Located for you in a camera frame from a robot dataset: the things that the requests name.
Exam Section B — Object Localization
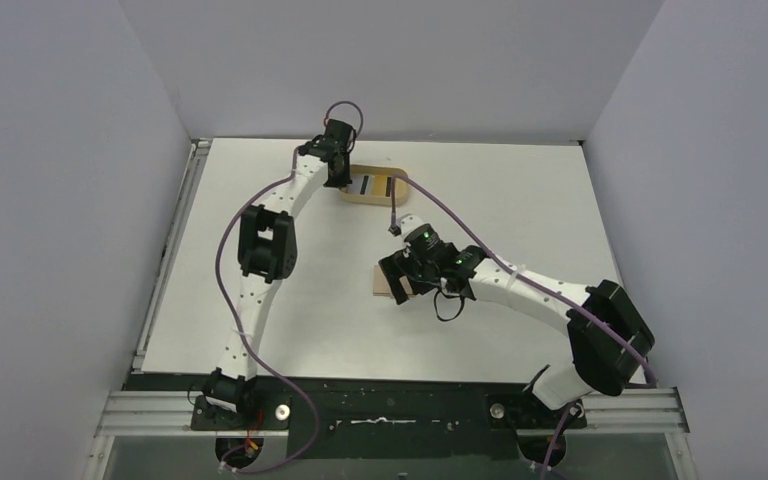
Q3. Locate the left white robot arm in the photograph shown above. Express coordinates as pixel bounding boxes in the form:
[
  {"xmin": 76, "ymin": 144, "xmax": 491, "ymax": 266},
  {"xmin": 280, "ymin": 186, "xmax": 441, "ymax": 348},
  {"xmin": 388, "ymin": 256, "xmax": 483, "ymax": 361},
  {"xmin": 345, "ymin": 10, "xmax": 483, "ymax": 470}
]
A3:
[{"xmin": 197, "ymin": 118, "xmax": 358, "ymax": 430}]

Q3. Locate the aluminium frame rail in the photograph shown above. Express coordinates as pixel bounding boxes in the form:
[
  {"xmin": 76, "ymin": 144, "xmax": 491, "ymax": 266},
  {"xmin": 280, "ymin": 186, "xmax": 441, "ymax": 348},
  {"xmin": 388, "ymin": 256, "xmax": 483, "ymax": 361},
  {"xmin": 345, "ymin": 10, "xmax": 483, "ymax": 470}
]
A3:
[{"xmin": 82, "ymin": 389, "xmax": 700, "ymax": 480}]

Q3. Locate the beige leather card holder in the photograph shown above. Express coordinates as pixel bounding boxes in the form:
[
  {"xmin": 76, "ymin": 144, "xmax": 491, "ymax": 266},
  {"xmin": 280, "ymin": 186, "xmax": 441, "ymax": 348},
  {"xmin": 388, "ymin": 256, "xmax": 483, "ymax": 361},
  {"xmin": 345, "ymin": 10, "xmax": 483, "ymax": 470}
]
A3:
[{"xmin": 372, "ymin": 265, "xmax": 423, "ymax": 305}]

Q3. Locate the left side aluminium rail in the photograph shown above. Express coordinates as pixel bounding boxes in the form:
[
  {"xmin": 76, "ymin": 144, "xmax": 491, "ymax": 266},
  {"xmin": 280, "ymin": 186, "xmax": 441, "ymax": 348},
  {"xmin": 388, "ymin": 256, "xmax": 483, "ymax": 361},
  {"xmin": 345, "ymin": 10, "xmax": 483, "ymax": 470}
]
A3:
[{"xmin": 130, "ymin": 138, "xmax": 213, "ymax": 373}]

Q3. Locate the black looped cable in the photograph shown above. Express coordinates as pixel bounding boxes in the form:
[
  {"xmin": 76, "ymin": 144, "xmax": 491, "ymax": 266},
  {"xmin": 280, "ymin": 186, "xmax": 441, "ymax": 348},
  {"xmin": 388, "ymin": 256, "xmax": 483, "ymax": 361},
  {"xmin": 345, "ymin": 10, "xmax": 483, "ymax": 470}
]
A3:
[{"xmin": 432, "ymin": 288, "xmax": 467, "ymax": 324}]

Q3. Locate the white striped card in tray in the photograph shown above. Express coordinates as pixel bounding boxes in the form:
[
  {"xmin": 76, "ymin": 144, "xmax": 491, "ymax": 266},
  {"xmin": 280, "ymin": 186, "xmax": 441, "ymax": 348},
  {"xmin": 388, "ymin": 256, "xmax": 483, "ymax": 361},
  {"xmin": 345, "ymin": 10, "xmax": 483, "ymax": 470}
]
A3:
[{"xmin": 352, "ymin": 175, "xmax": 377, "ymax": 196}]

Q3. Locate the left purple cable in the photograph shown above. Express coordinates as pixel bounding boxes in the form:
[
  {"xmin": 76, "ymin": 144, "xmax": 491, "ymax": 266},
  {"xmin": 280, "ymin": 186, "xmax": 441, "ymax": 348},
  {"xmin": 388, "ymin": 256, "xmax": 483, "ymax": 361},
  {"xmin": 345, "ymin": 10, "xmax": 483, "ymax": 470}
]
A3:
[{"xmin": 215, "ymin": 100, "xmax": 364, "ymax": 476}]

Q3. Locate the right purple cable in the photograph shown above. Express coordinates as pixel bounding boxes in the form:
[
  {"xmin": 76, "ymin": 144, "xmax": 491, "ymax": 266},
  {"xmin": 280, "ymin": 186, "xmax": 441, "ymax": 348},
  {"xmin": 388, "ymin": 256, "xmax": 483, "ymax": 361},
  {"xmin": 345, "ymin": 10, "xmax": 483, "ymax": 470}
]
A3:
[{"xmin": 389, "ymin": 174, "xmax": 658, "ymax": 480}]

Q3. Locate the yellow striped card in tray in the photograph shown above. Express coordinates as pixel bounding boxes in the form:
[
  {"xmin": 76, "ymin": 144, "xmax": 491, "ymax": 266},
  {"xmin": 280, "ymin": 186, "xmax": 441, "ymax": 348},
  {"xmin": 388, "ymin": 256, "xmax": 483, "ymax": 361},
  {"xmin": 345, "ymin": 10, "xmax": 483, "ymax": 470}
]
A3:
[{"xmin": 373, "ymin": 176, "xmax": 393, "ymax": 198}]

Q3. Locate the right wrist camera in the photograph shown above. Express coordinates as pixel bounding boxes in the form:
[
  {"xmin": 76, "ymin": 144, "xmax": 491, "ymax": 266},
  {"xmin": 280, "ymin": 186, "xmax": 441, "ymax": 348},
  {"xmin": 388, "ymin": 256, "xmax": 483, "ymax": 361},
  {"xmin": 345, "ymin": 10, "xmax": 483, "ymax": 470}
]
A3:
[{"xmin": 388, "ymin": 213, "xmax": 426, "ymax": 238}]

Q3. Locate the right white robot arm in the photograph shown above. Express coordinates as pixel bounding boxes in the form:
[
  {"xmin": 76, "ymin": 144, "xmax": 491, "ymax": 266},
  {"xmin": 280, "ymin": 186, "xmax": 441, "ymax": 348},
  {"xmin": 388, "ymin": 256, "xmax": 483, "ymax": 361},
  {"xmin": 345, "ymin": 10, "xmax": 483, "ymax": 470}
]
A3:
[{"xmin": 378, "ymin": 216, "xmax": 655, "ymax": 410}]

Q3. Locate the oval wooden tray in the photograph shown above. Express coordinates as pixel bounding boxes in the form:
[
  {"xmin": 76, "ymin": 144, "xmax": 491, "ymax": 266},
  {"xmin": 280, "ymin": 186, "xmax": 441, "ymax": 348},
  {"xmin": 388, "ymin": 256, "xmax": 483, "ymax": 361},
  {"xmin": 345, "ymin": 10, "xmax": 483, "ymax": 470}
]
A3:
[{"xmin": 340, "ymin": 165, "xmax": 411, "ymax": 207}]

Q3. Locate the purple cable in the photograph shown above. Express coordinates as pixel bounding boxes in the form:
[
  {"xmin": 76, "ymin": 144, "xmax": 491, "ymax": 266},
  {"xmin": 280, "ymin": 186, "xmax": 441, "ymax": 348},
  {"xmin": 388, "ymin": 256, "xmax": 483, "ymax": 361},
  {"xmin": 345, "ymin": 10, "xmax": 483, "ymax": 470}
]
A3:
[
  {"xmin": 389, "ymin": 174, "xmax": 658, "ymax": 480},
  {"xmin": 215, "ymin": 100, "xmax": 364, "ymax": 476}
]

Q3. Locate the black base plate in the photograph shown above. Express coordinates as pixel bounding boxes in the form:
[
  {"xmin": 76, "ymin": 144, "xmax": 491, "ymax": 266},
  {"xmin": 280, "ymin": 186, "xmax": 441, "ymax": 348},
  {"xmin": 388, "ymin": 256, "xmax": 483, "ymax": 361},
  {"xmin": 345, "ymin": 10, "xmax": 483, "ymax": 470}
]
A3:
[{"xmin": 123, "ymin": 374, "xmax": 588, "ymax": 470}]

